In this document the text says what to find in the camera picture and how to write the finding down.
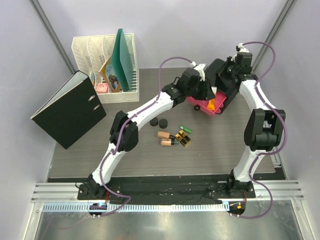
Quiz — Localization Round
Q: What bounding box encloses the white slotted cable duct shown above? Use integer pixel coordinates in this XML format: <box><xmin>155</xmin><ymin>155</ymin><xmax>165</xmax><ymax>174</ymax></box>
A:
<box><xmin>42</xmin><ymin>201</ymin><xmax>230</xmax><ymax>213</ymax></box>

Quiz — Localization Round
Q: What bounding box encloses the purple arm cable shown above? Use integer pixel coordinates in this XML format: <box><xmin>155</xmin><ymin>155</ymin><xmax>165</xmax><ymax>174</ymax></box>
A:
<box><xmin>98</xmin><ymin>56</ymin><xmax>197</xmax><ymax>217</ymax></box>
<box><xmin>234</xmin><ymin>41</ymin><xmax>288</xmax><ymax>219</ymax></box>

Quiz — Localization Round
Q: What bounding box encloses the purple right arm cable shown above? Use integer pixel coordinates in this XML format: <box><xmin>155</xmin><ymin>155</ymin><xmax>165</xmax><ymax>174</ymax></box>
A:
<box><xmin>234</xmin><ymin>41</ymin><xmax>288</xmax><ymax>219</ymax></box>

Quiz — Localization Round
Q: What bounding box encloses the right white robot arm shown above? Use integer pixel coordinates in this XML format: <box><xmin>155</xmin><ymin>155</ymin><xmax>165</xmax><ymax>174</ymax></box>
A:
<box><xmin>219</xmin><ymin>50</ymin><xmax>286</xmax><ymax>198</ymax></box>

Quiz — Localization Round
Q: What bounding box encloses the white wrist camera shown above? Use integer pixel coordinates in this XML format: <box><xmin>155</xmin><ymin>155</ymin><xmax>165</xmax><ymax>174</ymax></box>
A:
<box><xmin>236</xmin><ymin>43</ymin><xmax>250</xmax><ymax>53</ymax></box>
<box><xmin>190</xmin><ymin>61</ymin><xmax>207</xmax><ymax>82</ymax></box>

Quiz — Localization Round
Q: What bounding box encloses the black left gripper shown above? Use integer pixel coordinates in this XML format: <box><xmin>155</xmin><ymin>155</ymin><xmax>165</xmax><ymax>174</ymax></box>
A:
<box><xmin>185</xmin><ymin>77</ymin><xmax>216</xmax><ymax>101</ymax></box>

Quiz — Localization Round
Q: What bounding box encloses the pink drawer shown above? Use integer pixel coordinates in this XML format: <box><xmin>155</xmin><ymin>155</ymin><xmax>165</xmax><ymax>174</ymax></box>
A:
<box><xmin>216</xmin><ymin>106</ymin><xmax>224</xmax><ymax>115</ymax></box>
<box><xmin>186</xmin><ymin>91</ymin><xmax>227</xmax><ymax>116</ymax></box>

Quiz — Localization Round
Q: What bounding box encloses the pink middle drawer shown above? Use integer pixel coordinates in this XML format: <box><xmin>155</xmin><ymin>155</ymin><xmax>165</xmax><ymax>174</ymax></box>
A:
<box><xmin>216</xmin><ymin>106</ymin><xmax>224</xmax><ymax>115</ymax></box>

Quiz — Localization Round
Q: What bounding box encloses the pink top drawer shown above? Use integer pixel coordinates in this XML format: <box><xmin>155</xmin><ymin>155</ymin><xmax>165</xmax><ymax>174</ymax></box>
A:
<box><xmin>186</xmin><ymin>91</ymin><xmax>227</xmax><ymax>116</ymax></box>

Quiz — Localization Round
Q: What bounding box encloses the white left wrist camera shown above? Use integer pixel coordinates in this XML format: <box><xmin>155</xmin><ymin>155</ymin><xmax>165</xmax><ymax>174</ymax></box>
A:
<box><xmin>190</xmin><ymin>61</ymin><xmax>207</xmax><ymax>82</ymax></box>

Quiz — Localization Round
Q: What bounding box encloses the orange cream tube white cap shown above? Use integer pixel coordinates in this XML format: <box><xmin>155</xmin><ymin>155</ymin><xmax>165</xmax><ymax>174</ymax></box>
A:
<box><xmin>206</xmin><ymin>86</ymin><xmax>217</xmax><ymax>111</ymax></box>

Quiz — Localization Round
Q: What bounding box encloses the white magazine file rack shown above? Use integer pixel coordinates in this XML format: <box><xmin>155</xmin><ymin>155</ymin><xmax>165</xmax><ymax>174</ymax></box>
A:
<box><xmin>71</xmin><ymin>33</ymin><xmax>140</xmax><ymax>104</ymax></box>

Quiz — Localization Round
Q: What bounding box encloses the gold lipstick case left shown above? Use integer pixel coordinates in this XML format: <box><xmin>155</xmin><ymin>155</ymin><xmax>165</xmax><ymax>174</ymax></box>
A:
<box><xmin>174</xmin><ymin>133</ymin><xmax>182</xmax><ymax>142</ymax></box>

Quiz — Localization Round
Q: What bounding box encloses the black ring binder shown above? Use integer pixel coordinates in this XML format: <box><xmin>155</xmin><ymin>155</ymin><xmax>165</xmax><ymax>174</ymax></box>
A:
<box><xmin>30</xmin><ymin>70</ymin><xmax>107</xmax><ymax>149</ymax></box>

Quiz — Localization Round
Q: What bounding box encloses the green lip balm tube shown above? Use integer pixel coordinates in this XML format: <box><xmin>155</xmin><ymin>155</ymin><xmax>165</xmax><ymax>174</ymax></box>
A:
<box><xmin>179</xmin><ymin>125</ymin><xmax>192</xmax><ymax>134</ymax></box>

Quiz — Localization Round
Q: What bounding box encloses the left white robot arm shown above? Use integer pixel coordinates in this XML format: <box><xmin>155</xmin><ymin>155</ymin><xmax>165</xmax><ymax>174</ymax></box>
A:
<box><xmin>86</xmin><ymin>64</ymin><xmax>216</xmax><ymax>200</ymax></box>

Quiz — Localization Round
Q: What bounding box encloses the aluminium rail frame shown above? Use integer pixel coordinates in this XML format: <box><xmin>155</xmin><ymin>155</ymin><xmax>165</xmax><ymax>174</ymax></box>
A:
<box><xmin>24</xmin><ymin>176</ymin><xmax>316</xmax><ymax>240</ymax></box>

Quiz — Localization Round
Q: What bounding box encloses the green plastic folder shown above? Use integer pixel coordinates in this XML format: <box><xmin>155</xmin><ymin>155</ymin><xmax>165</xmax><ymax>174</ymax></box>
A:
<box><xmin>111</xmin><ymin>28</ymin><xmax>134</xmax><ymax>92</ymax></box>

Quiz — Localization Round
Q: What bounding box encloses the beige foundation bottle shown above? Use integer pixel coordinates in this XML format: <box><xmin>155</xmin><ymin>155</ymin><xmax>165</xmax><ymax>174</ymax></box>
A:
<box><xmin>160</xmin><ymin>138</ymin><xmax>180</xmax><ymax>147</ymax></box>
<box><xmin>157</xmin><ymin>131</ymin><xmax>175</xmax><ymax>140</ymax></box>

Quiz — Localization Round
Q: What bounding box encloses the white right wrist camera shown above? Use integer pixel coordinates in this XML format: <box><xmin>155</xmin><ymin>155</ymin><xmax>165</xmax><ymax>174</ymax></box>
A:
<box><xmin>236</xmin><ymin>43</ymin><xmax>250</xmax><ymax>53</ymax></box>

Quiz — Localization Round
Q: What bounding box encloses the colourful picture booklet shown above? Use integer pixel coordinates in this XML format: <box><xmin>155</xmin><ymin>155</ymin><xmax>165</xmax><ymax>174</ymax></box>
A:
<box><xmin>99</xmin><ymin>55</ymin><xmax>122</xmax><ymax>93</ymax></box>

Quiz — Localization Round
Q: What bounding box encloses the black drawer organizer box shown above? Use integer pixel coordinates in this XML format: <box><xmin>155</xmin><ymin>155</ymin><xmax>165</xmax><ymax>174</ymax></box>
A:
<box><xmin>204</xmin><ymin>56</ymin><xmax>239</xmax><ymax>114</ymax></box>

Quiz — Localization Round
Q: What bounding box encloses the pink sticky note pad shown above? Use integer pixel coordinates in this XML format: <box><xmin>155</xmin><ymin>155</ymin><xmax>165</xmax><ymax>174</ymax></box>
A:
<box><xmin>95</xmin><ymin>82</ymin><xmax>109</xmax><ymax>94</ymax></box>

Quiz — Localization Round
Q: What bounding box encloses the gold lipstick case right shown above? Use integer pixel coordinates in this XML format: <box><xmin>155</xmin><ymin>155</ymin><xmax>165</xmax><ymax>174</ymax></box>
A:
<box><xmin>180</xmin><ymin>135</ymin><xmax>191</xmax><ymax>147</ymax></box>

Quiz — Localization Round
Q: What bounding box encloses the black round jar right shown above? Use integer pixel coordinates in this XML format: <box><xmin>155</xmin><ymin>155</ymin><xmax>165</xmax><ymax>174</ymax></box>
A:
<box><xmin>158</xmin><ymin>118</ymin><xmax>168</xmax><ymax>129</ymax></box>

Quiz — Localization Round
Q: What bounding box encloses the gold lipstick case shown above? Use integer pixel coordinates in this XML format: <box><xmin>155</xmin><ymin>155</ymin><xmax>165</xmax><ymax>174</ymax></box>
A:
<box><xmin>180</xmin><ymin>135</ymin><xmax>191</xmax><ymax>147</ymax></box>
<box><xmin>174</xmin><ymin>133</ymin><xmax>182</xmax><ymax>142</ymax></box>

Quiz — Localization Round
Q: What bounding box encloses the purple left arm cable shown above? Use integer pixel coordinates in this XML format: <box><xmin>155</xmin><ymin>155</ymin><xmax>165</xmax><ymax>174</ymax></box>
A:
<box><xmin>98</xmin><ymin>56</ymin><xmax>197</xmax><ymax>217</ymax></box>

